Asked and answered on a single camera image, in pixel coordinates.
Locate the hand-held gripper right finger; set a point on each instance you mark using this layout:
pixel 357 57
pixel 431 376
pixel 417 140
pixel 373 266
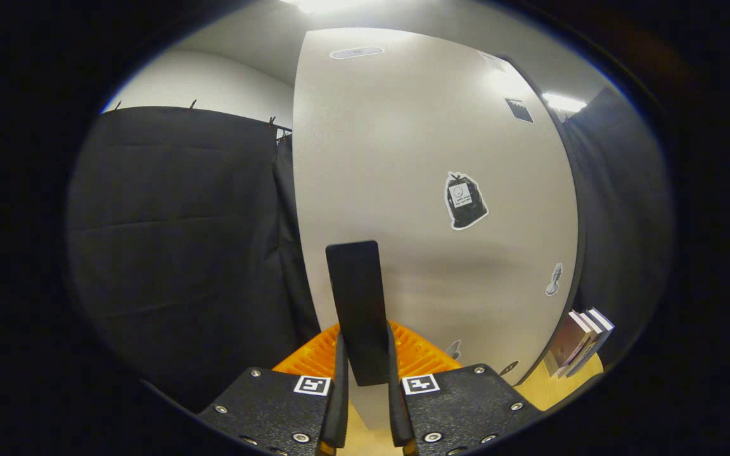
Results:
pixel 398 411

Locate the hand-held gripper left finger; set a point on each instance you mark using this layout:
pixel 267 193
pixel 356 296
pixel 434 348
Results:
pixel 338 405

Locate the grey cabinet door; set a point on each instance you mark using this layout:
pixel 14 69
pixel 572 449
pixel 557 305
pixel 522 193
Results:
pixel 403 158

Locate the maroon cover book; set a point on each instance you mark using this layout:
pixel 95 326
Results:
pixel 568 342

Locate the white spine book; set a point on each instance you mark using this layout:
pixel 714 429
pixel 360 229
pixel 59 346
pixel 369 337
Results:
pixel 590 332

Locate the black backdrop cloth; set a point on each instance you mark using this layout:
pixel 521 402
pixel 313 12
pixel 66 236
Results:
pixel 181 240

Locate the dark cabinet body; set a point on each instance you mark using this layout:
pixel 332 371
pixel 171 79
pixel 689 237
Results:
pixel 581 253

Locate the rectangular ceiling light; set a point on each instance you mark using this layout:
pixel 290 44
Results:
pixel 564 102

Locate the large bright ceiling light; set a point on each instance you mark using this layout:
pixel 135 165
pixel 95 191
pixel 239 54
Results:
pixel 327 5

